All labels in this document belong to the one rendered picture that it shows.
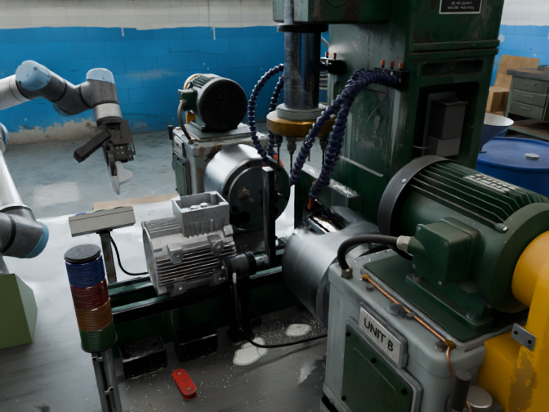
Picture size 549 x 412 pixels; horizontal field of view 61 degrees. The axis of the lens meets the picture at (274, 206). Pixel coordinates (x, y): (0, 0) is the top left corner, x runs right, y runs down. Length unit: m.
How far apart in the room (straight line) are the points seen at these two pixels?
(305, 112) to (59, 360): 0.86
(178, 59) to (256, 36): 1.14
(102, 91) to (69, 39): 5.13
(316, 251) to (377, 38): 0.57
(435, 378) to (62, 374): 0.87
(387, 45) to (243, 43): 5.70
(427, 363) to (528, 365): 0.12
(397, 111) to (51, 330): 1.07
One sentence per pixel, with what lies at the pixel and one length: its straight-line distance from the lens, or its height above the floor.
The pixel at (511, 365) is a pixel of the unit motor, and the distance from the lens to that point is 0.73.
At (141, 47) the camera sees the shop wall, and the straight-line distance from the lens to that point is 6.61.
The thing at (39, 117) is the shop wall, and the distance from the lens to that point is 6.72.
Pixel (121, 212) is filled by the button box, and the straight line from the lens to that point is 1.37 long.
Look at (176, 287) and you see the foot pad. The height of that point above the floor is 0.97.
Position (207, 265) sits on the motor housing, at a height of 1.01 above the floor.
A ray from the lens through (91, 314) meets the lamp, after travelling 0.89.
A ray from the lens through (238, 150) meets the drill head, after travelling 1.54.
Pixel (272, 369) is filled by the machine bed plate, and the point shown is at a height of 0.80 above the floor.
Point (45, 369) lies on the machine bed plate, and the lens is 1.31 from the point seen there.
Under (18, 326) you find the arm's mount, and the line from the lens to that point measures 1.38.
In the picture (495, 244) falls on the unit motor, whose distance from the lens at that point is 0.67.
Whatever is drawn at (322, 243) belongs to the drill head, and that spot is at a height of 1.14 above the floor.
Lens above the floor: 1.60
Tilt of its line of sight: 23 degrees down
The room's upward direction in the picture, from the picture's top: straight up
